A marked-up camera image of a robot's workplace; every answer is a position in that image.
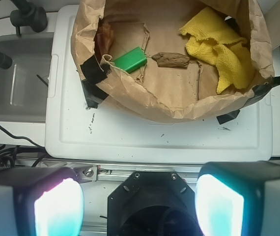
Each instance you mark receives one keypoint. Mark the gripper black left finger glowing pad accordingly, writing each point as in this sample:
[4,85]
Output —
[40,202]

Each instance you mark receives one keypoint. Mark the black tape strip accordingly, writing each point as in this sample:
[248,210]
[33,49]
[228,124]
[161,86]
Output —
[94,73]
[260,91]

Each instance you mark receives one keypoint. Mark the black faucet knob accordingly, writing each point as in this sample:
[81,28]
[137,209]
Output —
[28,14]

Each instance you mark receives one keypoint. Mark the green rectangular block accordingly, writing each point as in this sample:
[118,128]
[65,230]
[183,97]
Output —
[131,61]

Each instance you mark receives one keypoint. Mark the yellow cloth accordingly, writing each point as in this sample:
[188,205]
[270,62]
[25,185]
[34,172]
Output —
[213,41]

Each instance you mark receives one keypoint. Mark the clear plastic sink bin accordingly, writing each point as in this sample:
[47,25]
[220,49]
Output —
[24,86]

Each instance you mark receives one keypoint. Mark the black tape small piece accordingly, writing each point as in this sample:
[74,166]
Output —
[228,117]

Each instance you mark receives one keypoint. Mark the black tape left strip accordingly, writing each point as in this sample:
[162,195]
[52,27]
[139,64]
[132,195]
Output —
[94,73]

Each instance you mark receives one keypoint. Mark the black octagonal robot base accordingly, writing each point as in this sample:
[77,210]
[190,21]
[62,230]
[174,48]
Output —
[152,204]

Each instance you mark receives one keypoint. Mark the white plastic tray lid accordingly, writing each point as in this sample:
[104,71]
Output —
[75,131]

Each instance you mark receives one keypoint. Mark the brown paper bag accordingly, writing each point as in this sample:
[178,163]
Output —
[162,94]

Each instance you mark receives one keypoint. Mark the brown lumpy stick piece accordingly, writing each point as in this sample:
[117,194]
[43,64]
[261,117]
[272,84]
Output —
[171,60]

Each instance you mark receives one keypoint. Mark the aluminium frame rail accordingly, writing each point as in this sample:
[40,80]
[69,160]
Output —
[114,171]

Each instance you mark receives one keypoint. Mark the reddish brown crumpled wrapper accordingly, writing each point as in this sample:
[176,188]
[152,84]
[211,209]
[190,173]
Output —
[104,39]

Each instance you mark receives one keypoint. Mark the black tape right strip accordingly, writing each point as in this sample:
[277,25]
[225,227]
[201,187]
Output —
[260,91]

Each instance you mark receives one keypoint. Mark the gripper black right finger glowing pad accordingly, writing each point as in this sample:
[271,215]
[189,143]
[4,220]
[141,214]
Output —
[239,198]

